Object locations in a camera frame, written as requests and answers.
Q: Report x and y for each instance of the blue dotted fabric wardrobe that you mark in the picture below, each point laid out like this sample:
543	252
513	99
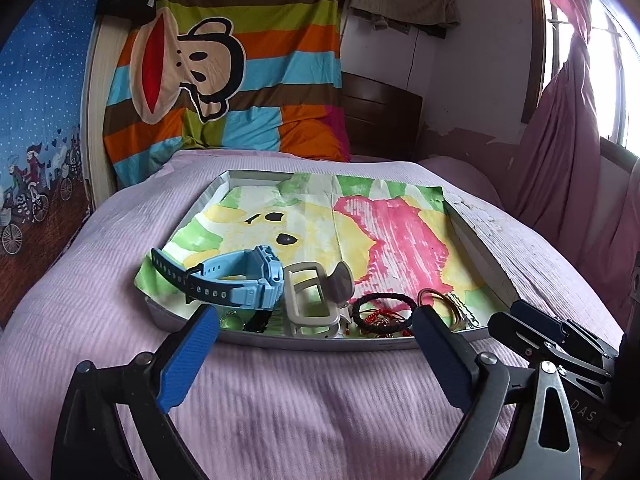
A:
45	85

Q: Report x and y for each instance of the colourful painted paper liner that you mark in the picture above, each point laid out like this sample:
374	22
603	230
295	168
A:
400	240

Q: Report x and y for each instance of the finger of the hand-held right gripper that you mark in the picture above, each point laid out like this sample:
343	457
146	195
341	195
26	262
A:
512	330
537	312

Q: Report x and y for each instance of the grey hair claw clip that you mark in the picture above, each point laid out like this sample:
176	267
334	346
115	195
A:
305	317

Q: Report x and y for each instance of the pink pillow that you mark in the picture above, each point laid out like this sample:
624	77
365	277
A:
455	180

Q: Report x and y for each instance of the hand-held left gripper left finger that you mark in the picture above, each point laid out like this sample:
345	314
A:
186	360

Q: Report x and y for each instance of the light blue wristwatch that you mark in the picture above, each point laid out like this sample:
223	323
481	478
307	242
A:
250	275

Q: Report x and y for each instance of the striped monkey print blanket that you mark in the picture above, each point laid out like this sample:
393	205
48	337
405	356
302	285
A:
280	35

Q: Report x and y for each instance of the pink curtain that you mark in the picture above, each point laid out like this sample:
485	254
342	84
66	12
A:
560	160

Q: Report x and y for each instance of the shallow white cardboard tray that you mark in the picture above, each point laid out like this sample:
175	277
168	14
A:
487	255

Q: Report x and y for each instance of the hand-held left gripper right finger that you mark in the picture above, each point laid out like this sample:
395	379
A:
442	360

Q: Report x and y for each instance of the thin brown bangle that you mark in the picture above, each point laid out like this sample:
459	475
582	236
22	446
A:
440	297

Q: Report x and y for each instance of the wooden window frame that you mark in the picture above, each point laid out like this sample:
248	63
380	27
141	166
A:
532	60

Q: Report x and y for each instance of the pink bed sheet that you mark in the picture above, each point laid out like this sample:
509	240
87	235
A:
300	400

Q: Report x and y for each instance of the dark wooden headboard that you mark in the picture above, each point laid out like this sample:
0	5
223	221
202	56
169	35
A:
380	120

